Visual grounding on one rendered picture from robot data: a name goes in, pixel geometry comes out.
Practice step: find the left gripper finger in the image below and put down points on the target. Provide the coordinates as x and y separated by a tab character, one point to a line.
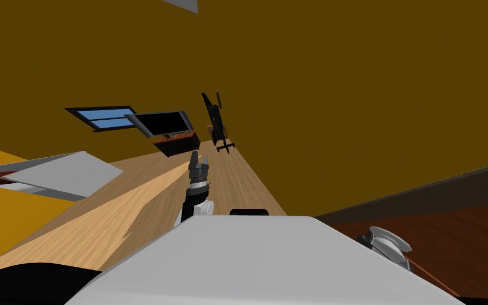
193	158
205	162

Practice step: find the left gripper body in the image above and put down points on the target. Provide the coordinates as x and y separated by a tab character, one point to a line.
198	173

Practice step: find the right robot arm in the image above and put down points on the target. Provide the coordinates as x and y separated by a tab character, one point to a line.
386	245

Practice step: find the brown television stand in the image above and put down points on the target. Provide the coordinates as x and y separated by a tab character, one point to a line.
178	145

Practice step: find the black office chair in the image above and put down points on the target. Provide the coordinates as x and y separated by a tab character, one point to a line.
217	123

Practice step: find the black flat television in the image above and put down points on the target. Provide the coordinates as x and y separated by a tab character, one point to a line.
163	123

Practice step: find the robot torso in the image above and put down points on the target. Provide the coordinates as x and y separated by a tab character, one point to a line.
244	262

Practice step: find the grey flat panel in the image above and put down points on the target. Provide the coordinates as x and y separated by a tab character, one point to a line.
64	173

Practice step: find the blue window with black frame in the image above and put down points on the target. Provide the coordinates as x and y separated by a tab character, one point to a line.
102	118

